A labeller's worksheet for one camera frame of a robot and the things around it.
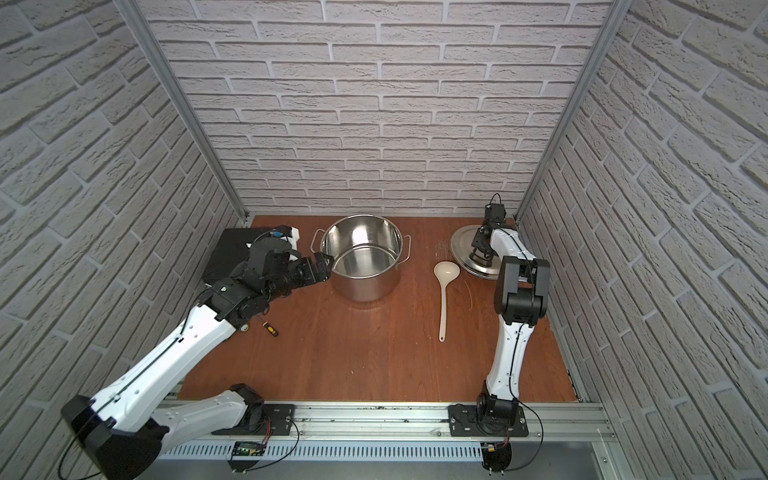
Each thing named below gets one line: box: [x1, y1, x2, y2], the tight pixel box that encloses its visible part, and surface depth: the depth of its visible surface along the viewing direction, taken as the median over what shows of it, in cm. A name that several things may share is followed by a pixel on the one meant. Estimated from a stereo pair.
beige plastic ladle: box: [434, 261, 461, 343], surface depth 100 cm
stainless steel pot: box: [310, 214, 412, 302], surface depth 98 cm
